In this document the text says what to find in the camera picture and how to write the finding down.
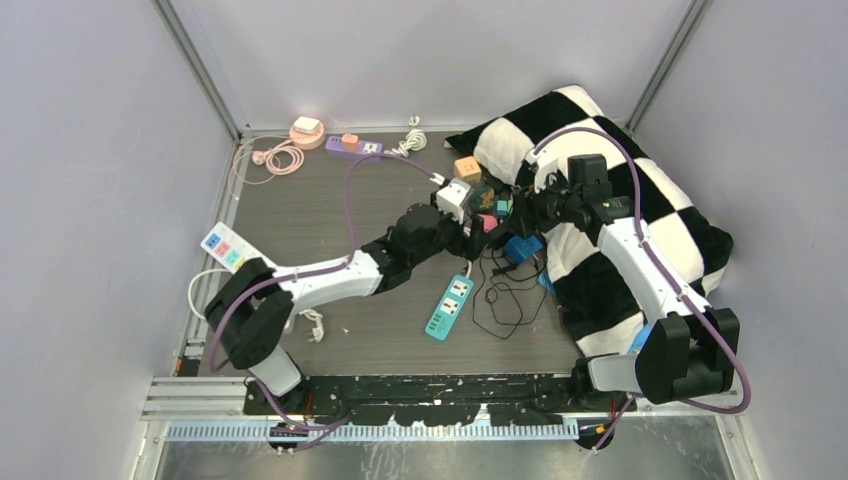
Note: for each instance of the pink round socket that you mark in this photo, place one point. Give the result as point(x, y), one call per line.
point(308, 140)

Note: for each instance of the blue cube socket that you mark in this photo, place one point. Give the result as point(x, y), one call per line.
point(518, 249)

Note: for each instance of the checkered black white pillow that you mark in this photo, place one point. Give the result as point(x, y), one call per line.
point(569, 122)

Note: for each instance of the pink plug adapter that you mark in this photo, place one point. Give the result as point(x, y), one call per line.
point(489, 222)

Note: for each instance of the purple power strip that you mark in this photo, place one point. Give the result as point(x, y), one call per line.
point(369, 150)

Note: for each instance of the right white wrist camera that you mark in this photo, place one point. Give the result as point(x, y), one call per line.
point(545, 166)

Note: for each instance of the small teal adapters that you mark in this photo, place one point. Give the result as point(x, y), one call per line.
point(503, 209)

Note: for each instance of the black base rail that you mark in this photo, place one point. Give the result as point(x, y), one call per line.
point(529, 399)

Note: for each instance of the orange small plug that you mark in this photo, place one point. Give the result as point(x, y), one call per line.
point(350, 140)

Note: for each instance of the teal usb power strip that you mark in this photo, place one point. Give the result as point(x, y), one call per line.
point(446, 313)

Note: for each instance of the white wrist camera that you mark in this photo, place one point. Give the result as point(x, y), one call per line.
point(452, 199)
point(545, 166)

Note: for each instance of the orange cube socket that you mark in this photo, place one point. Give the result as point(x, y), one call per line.
point(468, 170)

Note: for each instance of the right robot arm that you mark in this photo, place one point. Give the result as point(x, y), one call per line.
point(690, 348)

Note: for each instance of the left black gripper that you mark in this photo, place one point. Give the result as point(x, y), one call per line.
point(468, 246)

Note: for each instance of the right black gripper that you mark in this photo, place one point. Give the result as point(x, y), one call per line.
point(527, 204)

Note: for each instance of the white charger block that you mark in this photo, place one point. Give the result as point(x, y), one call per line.
point(306, 125)

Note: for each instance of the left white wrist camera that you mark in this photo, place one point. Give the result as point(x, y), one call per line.
point(452, 199)

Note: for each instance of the white colourful power strip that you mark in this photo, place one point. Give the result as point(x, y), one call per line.
point(229, 249)

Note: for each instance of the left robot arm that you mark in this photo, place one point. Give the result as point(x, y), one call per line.
point(249, 313)

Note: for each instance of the dark green cube socket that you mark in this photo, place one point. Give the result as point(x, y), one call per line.
point(483, 199)

